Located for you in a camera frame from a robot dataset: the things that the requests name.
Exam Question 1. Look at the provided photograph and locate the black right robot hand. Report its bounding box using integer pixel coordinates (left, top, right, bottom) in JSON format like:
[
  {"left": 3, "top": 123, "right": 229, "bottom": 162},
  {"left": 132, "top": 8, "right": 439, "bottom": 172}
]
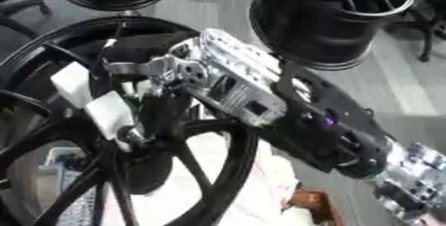
[{"left": 99, "top": 32, "right": 202, "bottom": 132}]

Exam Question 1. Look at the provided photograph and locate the large black spoked wheel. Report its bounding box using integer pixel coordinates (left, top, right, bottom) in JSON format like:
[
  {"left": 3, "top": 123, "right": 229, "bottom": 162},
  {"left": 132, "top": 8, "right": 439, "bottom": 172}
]
[{"left": 0, "top": 15, "right": 264, "bottom": 226}]

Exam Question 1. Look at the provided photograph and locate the black spoked wheel rim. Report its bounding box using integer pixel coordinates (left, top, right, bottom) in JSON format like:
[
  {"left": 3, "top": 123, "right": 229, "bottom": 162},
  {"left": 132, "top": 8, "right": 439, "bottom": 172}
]
[{"left": 247, "top": 0, "right": 420, "bottom": 72}]

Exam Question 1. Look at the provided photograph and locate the black office chair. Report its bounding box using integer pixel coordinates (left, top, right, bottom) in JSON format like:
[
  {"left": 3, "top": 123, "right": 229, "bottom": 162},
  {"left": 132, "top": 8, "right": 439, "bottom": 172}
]
[{"left": 0, "top": 0, "right": 55, "bottom": 40}]

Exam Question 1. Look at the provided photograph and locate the pale plastic crate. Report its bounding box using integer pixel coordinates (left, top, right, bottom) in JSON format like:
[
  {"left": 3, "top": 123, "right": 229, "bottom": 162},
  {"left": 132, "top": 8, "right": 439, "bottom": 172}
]
[{"left": 36, "top": 146, "right": 102, "bottom": 226}]

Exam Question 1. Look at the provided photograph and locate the black chair base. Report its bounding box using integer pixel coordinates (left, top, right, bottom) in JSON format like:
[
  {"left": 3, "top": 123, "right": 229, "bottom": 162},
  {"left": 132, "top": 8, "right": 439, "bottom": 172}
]
[{"left": 383, "top": 0, "right": 446, "bottom": 63}]

